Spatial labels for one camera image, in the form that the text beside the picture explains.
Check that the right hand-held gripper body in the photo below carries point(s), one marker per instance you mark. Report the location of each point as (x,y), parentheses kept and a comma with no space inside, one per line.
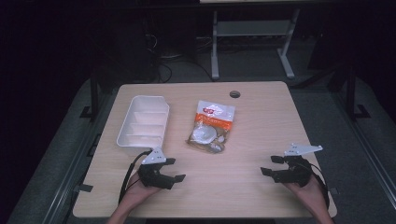
(295,166)

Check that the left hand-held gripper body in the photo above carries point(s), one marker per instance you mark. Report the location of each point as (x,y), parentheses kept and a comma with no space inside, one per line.
(151,169)

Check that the white divided plastic tray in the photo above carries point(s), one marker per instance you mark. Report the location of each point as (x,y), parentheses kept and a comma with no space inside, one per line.
(144,121)

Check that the orange and clear snack bag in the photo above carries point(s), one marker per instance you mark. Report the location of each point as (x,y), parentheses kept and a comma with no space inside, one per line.
(211,126)

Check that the black metal stand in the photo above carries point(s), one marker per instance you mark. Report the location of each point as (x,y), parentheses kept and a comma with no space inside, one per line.
(353,96)
(93,99)

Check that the person's right hand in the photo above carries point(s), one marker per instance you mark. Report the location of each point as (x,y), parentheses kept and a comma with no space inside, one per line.
(308,193)

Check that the grey metal table frame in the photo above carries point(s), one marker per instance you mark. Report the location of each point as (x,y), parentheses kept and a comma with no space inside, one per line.
(252,29)

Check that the person's left hand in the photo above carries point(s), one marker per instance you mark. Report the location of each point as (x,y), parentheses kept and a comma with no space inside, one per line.
(137,190)

